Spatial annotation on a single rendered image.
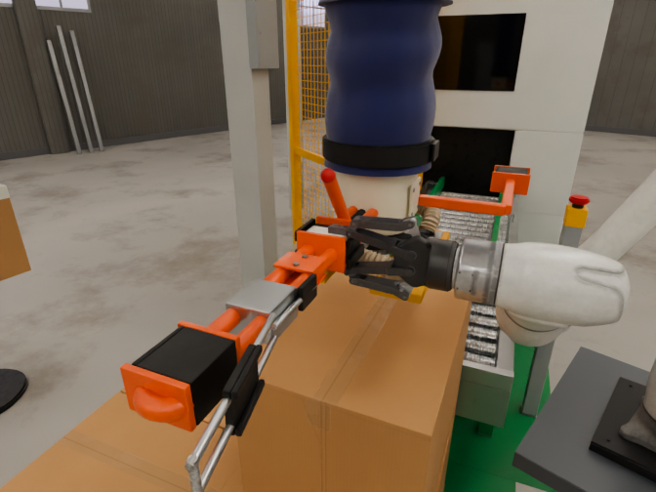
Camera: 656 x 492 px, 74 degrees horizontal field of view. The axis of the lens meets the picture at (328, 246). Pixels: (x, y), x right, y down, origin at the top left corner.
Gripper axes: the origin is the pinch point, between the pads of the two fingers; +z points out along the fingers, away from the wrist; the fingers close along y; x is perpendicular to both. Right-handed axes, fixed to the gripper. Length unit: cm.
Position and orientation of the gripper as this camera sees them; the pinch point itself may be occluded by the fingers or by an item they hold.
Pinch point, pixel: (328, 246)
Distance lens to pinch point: 70.4
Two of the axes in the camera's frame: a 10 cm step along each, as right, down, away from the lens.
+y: 0.0, 9.2, 3.9
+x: 3.9, -3.6, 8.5
